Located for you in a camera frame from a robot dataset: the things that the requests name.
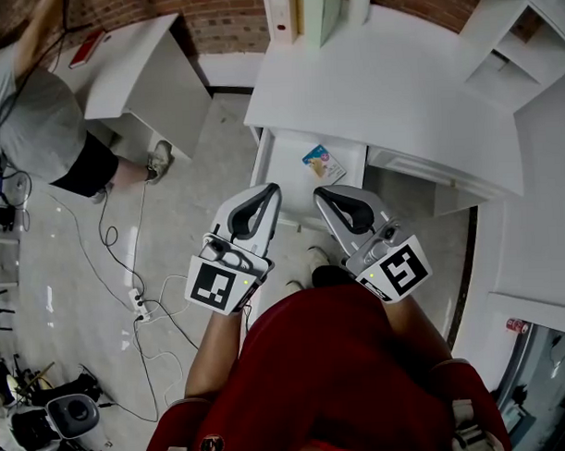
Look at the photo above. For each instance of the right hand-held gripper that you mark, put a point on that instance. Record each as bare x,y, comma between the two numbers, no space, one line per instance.
395,267

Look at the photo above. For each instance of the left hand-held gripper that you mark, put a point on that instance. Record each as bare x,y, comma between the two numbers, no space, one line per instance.
217,283

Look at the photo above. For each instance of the small colourful card item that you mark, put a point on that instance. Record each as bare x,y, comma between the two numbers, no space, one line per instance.
324,163

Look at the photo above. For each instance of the white drawer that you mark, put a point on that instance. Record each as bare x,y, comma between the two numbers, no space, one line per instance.
289,164

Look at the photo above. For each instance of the person's left forearm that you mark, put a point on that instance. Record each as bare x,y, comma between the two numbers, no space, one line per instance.
213,352

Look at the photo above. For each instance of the person's right forearm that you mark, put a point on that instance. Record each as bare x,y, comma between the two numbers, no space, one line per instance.
418,328

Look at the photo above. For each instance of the white desk with drawer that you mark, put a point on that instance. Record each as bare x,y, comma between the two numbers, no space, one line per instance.
379,87

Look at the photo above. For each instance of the person's white shoe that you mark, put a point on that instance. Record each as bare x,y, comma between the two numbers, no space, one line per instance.
294,286
318,256

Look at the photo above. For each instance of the person's black trouser leg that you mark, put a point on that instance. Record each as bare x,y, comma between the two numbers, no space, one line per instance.
330,276

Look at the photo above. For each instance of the white cabinet door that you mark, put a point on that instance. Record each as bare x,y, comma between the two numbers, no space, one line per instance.
447,177

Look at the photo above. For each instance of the white power strip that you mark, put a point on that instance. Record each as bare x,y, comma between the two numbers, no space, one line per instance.
139,304

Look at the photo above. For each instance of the person's red shirt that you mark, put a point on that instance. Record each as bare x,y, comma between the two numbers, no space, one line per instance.
325,380

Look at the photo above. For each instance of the plain white desk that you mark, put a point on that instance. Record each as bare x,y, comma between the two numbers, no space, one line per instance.
138,81

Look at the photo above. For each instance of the white binder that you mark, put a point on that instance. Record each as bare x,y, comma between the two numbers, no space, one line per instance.
282,14

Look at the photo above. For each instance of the pale green book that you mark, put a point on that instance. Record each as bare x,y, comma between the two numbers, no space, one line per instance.
330,12

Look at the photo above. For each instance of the red drink can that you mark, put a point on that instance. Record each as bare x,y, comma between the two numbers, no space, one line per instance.
517,325

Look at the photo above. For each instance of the white bottle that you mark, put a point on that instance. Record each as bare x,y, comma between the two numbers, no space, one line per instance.
360,2

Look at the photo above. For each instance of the red book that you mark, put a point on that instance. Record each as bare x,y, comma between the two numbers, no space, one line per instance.
86,50

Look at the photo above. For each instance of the white shelf unit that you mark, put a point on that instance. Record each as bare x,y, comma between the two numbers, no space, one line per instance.
517,45

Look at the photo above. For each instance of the grey standing fan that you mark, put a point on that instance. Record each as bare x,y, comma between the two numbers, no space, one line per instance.
18,197

